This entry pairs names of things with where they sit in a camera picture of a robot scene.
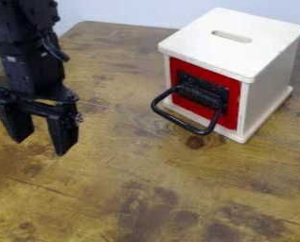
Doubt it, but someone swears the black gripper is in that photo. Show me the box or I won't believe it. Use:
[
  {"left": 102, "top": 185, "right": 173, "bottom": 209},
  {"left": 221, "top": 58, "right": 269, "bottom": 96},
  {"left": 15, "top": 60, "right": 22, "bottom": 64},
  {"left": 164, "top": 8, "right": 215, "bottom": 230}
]
[{"left": 0, "top": 30, "right": 82, "bottom": 156}]

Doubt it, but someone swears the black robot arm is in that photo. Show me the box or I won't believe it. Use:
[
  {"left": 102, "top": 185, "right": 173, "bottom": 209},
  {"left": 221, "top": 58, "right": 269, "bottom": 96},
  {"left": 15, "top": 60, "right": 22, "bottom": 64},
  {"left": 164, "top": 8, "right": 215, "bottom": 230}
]
[{"left": 0, "top": 0, "right": 81, "bottom": 156}]

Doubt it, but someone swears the red drawer front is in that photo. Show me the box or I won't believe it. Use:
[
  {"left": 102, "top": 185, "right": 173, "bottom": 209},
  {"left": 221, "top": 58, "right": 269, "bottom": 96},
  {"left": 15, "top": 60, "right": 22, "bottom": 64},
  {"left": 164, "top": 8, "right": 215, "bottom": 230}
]
[{"left": 170, "top": 58, "right": 241, "bottom": 130}]

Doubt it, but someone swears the white wooden box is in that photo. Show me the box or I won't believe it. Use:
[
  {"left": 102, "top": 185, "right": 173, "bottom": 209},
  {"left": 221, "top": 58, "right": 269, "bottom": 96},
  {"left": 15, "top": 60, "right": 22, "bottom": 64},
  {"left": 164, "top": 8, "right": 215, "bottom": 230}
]
[{"left": 158, "top": 8, "right": 300, "bottom": 143}]

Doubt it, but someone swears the black cable loop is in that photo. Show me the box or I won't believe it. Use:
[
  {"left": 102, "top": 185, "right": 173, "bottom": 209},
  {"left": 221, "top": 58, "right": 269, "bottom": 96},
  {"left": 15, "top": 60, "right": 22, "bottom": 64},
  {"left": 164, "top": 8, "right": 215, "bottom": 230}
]
[{"left": 37, "top": 28, "right": 71, "bottom": 63}]

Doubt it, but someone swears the black metal drawer handle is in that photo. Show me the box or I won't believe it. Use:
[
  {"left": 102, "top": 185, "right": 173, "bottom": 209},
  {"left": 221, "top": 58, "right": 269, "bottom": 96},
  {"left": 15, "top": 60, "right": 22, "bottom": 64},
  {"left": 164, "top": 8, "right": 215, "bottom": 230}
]
[{"left": 150, "top": 70, "right": 231, "bottom": 136}]

